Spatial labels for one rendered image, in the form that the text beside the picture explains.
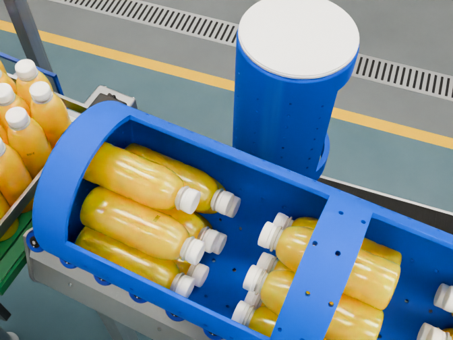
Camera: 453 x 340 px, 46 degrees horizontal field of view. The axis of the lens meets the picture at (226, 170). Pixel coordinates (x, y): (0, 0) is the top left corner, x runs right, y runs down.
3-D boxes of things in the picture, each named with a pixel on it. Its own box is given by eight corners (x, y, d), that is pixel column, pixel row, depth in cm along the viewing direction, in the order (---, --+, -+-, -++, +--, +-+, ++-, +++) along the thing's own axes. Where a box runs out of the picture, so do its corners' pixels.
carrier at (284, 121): (253, 266, 186) (322, 233, 194) (276, 98, 114) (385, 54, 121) (216, 203, 200) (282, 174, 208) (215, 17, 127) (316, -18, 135)
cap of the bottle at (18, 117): (7, 115, 103) (3, 109, 101) (27, 110, 103) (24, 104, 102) (9, 131, 101) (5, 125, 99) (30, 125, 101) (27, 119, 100)
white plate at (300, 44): (277, 93, 113) (277, 96, 114) (384, 50, 120) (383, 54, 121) (217, 13, 126) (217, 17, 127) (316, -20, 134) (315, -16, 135)
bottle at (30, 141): (25, 165, 118) (-4, 110, 103) (58, 156, 120) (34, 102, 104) (30, 191, 115) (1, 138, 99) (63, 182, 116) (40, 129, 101)
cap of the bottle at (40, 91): (56, 92, 106) (53, 85, 105) (43, 104, 104) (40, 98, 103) (40, 84, 107) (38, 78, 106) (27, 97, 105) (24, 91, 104)
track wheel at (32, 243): (45, 237, 99) (52, 233, 101) (25, 227, 100) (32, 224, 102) (41, 258, 101) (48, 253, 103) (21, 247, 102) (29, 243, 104)
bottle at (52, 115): (86, 144, 122) (67, 88, 106) (67, 167, 118) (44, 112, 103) (61, 132, 124) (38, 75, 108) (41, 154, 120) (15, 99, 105)
